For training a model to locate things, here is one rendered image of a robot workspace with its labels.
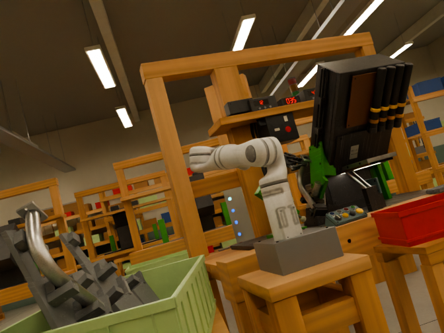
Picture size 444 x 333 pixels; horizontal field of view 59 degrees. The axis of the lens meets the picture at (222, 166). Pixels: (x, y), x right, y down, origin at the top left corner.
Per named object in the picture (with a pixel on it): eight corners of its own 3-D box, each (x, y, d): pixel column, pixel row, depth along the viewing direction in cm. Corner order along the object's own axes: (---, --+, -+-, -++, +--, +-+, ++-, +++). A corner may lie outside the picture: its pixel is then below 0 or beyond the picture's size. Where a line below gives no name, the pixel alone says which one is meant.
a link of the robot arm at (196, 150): (223, 148, 185) (224, 166, 185) (184, 147, 164) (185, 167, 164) (239, 147, 179) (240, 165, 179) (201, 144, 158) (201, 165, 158)
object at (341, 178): (379, 203, 210) (360, 141, 214) (331, 217, 201) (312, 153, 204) (358, 205, 227) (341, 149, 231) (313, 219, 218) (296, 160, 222)
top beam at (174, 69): (374, 44, 255) (369, 31, 256) (145, 79, 208) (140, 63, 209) (365, 50, 264) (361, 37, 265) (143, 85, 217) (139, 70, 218)
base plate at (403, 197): (462, 187, 195) (460, 183, 195) (262, 251, 160) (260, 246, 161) (402, 196, 234) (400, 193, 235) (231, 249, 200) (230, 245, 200)
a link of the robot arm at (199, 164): (186, 174, 166) (217, 170, 144) (185, 150, 166) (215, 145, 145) (205, 172, 171) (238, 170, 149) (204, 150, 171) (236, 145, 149)
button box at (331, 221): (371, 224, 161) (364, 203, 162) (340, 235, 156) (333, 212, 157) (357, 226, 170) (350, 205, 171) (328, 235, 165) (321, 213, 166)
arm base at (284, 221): (307, 232, 123) (293, 180, 125) (281, 240, 120) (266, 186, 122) (294, 234, 132) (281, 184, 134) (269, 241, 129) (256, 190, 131)
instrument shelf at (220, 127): (364, 96, 231) (362, 90, 231) (221, 125, 203) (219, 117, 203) (339, 110, 254) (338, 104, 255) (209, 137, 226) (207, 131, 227)
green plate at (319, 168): (338, 185, 186) (335, 142, 190) (322, 185, 184) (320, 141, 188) (325, 188, 197) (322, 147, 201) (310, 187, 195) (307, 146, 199)
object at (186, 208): (421, 189, 245) (373, 44, 255) (192, 260, 198) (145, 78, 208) (410, 191, 253) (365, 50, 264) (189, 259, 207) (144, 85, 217)
